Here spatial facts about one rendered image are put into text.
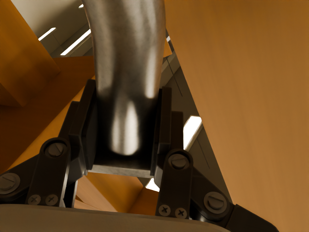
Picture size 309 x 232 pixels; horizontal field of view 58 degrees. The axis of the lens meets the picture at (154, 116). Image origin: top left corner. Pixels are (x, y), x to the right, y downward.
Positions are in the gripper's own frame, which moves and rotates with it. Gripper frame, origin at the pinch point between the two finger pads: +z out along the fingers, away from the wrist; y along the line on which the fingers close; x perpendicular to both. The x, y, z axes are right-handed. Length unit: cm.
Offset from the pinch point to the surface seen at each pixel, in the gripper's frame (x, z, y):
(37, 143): -16.9, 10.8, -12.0
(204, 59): 0.7, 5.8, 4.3
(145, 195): -49, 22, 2
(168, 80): -371, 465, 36
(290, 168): -6.7, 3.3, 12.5
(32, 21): -497, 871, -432
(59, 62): -19.3, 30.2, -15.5
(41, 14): -487, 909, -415
